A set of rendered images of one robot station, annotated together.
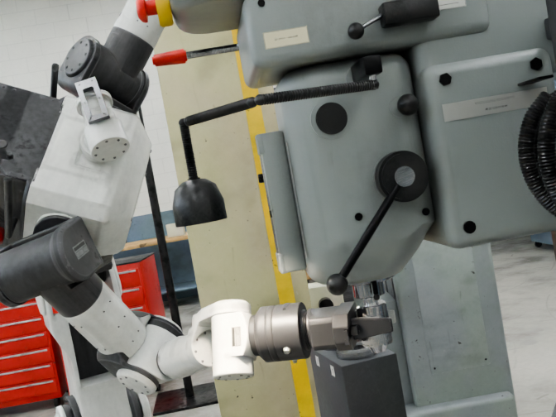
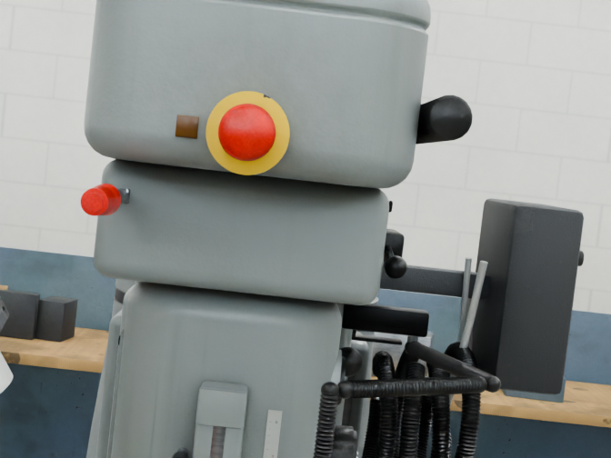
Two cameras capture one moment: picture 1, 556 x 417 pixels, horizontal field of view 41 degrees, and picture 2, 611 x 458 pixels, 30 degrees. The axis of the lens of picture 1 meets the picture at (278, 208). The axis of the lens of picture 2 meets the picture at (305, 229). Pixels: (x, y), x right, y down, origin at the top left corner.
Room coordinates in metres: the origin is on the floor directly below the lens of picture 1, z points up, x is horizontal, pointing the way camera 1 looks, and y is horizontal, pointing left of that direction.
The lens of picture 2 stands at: (1.02, 0.94, 1.74)
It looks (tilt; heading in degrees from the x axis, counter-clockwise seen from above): 3 degrees down; 273
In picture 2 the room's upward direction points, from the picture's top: 6 degrees clockwise
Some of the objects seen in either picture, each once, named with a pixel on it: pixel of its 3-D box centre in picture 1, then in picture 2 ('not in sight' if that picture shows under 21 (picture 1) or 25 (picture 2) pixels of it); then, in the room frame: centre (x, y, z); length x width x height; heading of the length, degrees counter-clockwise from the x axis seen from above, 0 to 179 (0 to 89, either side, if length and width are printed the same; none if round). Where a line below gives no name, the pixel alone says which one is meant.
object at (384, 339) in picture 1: (375, 326); not in sight; (1.13, -0.11, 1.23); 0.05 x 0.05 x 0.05
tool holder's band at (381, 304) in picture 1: (371, 306); not in sight; (1.13, -0.12, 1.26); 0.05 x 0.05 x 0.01
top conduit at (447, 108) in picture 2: not in sight; (411, 125); (0.99, -0.16, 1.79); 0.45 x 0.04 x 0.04; 95
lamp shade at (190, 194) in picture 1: (197, 200); not in sight; (1.03, 0.11, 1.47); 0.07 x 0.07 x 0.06
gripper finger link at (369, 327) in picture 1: (371, 327); not in sight; (1.10, -0.11, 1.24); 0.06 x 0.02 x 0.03; 76
